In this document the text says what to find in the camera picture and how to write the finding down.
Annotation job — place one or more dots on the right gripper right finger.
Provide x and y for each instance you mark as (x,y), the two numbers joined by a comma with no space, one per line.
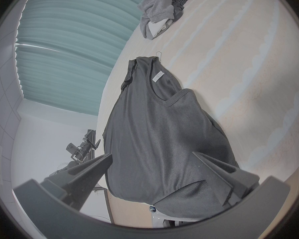
(226,180)

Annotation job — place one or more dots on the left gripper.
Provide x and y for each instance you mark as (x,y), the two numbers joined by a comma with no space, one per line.
(86,149)

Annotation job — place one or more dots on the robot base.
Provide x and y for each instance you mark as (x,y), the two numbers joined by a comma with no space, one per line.
(159,216)

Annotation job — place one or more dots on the bed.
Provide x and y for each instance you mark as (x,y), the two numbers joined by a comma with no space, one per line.
(239,71)

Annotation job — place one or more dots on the pile of clothes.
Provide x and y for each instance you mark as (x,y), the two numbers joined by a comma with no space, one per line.
(157,9)

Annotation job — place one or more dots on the blue-green curtain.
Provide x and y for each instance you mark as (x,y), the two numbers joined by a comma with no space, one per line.
(64,83)
(89,14)

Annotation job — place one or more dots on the black T-shirt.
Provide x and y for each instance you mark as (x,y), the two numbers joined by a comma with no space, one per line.
(152,133)

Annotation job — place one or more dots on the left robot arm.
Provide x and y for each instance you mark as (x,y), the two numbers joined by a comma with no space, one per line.
(71,148)

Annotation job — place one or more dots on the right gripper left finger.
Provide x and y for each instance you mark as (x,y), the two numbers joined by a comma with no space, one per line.
(77,183)

